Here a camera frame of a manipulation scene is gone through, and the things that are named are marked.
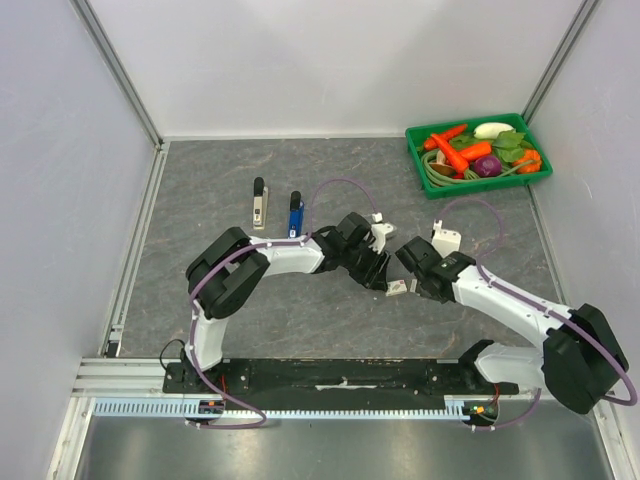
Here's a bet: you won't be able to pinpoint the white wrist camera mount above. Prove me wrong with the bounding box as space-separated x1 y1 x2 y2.
431 220 462 257
370 212 397 254

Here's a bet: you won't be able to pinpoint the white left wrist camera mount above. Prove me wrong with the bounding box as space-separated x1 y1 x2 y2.
370 212 397 254

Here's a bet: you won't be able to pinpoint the small orange toy pumpkin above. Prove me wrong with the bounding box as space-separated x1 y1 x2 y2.
513 149 542 175

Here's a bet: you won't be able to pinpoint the green toy leafy vegetable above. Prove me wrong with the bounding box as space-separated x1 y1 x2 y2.
492 131 534 165

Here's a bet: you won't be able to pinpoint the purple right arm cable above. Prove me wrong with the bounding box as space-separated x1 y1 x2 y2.
434 198 640 431

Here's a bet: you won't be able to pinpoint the beige and black stapler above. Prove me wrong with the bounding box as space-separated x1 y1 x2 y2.
252 177 269 230

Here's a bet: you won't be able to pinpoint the green toy long beans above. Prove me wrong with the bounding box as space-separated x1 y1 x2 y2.
421 150 521 187

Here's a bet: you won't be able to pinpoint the white toy radish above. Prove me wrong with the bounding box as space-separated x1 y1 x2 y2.
473 122 515 140

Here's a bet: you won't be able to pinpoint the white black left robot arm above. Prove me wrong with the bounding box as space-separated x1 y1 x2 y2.
163 212 396 393

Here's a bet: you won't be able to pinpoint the aluminium frame rail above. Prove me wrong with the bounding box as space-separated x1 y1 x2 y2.
70 0 164 149

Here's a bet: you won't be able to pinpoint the light blue slotted cable duct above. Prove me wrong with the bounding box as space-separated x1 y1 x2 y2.
92 397 474 419

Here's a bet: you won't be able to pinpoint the blue and black stapler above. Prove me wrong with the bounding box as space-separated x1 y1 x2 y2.
287 190 304 239

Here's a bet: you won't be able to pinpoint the purple toy onion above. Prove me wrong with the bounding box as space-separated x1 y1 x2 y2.
472 155 503 178

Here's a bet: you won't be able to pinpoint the brown toy mushroom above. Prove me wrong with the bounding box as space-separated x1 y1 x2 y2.
431 150 456 177

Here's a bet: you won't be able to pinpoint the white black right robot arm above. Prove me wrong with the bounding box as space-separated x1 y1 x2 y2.
396 237 638 414

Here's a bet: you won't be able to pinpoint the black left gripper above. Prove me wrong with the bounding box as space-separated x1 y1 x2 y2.
341 239 391 293

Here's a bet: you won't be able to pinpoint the orange toy carrot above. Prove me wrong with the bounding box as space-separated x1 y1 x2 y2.
431 133 469 172
459 141 492 162
423 124 467 151

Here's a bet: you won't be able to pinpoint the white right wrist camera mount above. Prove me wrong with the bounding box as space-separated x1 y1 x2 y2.
431 220 462 257

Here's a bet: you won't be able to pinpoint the green plastic basket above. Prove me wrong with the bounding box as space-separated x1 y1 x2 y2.
405 113 553 199

